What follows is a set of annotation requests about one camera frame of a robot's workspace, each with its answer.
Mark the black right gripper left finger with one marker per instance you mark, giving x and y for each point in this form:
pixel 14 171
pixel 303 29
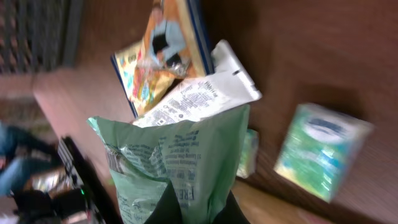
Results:
pixel 167 210

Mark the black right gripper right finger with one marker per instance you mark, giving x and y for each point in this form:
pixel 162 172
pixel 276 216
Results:
pixel 231 214

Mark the teal tissue pack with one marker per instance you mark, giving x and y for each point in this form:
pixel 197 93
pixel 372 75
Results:
pixel 247 162

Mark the mint green wipes pouch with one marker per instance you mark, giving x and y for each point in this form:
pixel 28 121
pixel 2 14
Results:
pixel 198 159

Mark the green tissue pack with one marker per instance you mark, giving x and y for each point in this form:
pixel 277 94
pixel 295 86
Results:
pixel 319 148

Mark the yellow snack bag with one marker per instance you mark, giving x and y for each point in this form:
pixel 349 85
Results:
pixel 175 46

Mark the white cream tube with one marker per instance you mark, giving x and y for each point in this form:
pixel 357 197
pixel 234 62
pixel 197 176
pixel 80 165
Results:
pixel 197 98

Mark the grey plastic basket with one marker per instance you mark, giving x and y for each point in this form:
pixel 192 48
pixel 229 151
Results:
pixel 39 35

